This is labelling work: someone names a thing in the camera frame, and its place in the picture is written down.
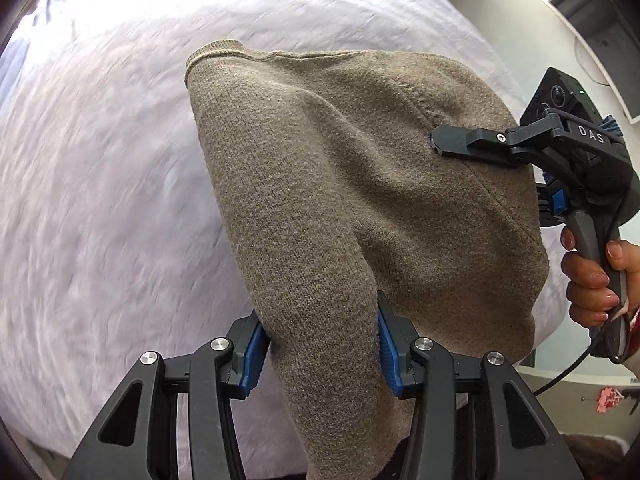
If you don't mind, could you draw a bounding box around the wall mounted television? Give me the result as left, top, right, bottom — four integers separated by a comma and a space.
544, 0, 639, 124

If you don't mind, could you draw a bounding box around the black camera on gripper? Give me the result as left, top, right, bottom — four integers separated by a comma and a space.
518, 67, 603, 132

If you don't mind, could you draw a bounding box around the brown knit sweater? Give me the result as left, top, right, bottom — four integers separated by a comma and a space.
186, 40, 549, 479

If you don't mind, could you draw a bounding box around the person's right hand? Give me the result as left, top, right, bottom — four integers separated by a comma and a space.
561, 228, 640, 328

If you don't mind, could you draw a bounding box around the pink paper scrap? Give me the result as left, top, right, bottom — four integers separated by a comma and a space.
597, 386, 625, 414

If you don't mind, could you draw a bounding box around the black cable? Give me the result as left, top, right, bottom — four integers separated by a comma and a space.
531, 309, 632, 397

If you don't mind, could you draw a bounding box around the lavender embossed bed blanket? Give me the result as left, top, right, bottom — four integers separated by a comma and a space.
0, 0, 572, 480

